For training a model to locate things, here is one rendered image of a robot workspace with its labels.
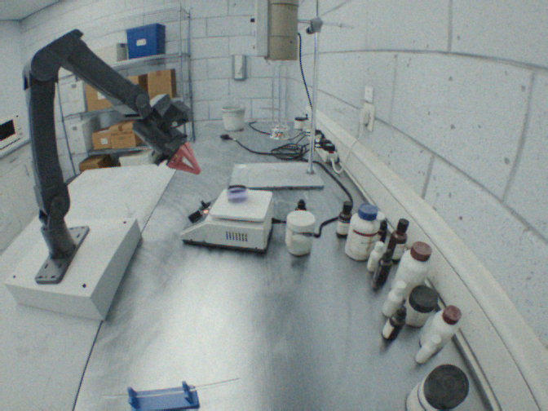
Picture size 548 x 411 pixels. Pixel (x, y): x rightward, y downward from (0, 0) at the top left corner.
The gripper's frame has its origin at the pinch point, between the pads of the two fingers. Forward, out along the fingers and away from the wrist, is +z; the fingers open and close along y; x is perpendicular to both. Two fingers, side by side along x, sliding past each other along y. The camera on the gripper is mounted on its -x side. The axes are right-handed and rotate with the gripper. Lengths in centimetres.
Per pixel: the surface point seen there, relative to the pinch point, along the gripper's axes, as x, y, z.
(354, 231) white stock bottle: -19.2, -11.0, 32.1
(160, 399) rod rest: 3, -48, 15
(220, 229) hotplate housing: -0.1, -12.2, 12.1
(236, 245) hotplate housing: 0.6, -12.2, 17.1
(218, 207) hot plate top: -1.9, -9.0, 9.0
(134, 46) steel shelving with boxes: 48, 169, -139
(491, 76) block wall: -59, -14, 25
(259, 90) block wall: 21, 226, -18
